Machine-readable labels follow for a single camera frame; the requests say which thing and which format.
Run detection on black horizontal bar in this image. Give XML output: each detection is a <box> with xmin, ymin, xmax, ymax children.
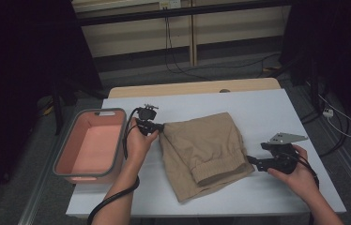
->
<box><xmin>78</xmin><ymin>1</ymin><xmax>290</xmax><ymax>26</ymax></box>

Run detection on white floor cable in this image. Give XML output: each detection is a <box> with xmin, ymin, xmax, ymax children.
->
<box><xmin>317</xmin><ymin>93</ymin><xmax>351</xmax><ymax>140</ymax></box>

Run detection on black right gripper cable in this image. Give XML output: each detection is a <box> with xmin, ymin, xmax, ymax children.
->
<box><xmin>289</xmin><ymin>153</ymin><xmax>320</xmax><ymax>225</ymax></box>

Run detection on black floor cables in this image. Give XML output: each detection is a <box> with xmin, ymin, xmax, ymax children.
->
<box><xmin>299</xmin><ymin>81</ymin><xmax>351</xmax><ymax>158</ymax></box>

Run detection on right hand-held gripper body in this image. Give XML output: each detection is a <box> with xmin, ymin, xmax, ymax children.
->
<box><xmin>256</xmin><ymin>131</ymin><xmax>309</xmax><ymax>175</ymax></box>

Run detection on black metal stand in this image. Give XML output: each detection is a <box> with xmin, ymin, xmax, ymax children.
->
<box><xmin>50</xmin><ymin>79</ymin><xmax>81</xmax><ymax>135</ymax></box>

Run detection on beige wooden post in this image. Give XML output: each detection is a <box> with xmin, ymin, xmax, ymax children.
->
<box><xmin>188</xmin><ymin>0</ymin><xmax>198</xmax><ymax>67</ymax></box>

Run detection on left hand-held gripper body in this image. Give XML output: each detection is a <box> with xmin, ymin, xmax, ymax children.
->
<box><xmin>135</xmin><ymin>103</ymin><xmax>160</xmax><ymax>137</ymax></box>

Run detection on black hanging wall cable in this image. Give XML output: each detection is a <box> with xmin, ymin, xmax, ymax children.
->
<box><xmin>163</xmin><ymin>7</ymin><xmax>282</xmax><ymax>81</ymax></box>

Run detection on person's right hand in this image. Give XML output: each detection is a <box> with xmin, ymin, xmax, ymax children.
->
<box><xmin>267</xmin><ymin>145</ymin><xmax>320</xmax><ymax>201</ymax></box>

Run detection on large black curtain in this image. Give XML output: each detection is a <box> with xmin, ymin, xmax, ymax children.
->
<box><xmin>0</xmin><ymin>0</ymin><xmax>102</xmax><ymax>214</ymax></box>

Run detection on person's left hand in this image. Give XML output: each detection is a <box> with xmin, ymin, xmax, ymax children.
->
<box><xmin>126</xmin><ymin>126</ymin><xmax>160</xmax><ymax>172</ymax></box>

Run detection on white wall socket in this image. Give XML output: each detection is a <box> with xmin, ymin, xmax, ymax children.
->
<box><xmin>159</xmin><ymin>0</ymin><xmax>182</xmax><ymax>9</ymax></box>

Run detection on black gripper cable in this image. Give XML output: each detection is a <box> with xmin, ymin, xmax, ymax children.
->
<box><xmin>289</xmin><ymin>153</ymin><xmax>320</xmax><ymax>225</ymax></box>
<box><xmin>87</xmin><ymin>107</ymin><xmax>142</xmax><ymax>225</ymax></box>

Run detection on khaki drawstring shorts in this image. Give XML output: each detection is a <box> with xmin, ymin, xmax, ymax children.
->
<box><xmin>159</xmin><ymin>112</ymin><xmax>256</xmax><ymax>204</ymax></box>

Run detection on pink storage basket grey rim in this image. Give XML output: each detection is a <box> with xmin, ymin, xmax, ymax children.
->
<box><xmin>52</xmin><ymin>107</ymin><xmax>130</xmax><ymax>186</ymax></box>

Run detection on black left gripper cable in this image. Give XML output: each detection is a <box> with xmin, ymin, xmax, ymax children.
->
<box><xmin>87</xmin><ymin>107</ymin><xmax>142</xmax><ymax>225</ymax></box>

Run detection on wooden table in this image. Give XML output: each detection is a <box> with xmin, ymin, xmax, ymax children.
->
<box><xmin>107</xmin><ymin>77</ymin><xmax>282</xmax><ymax>99</ymax></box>

